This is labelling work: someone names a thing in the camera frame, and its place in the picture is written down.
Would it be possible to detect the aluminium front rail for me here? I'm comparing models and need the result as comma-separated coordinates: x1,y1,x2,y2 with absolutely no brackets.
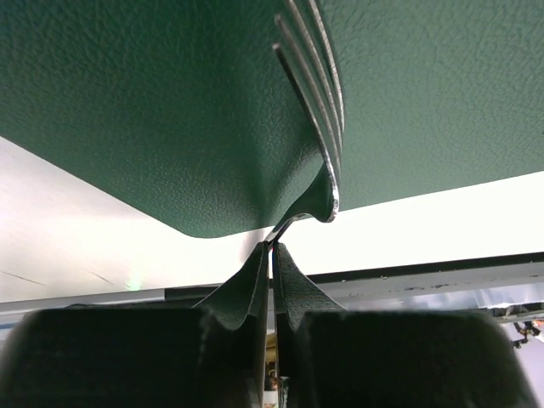
1,258,543,330

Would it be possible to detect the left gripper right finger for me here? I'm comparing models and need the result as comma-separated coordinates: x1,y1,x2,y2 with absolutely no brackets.
272,243,538,407

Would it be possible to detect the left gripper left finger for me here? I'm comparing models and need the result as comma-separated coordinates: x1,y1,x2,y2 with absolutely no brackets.
1,243,269,407

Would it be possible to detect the silver fork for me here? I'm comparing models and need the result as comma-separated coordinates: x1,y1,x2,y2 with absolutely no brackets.
266,1,345,244

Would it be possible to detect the green placemat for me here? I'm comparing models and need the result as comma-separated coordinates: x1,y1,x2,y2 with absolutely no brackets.
1,1,543,238

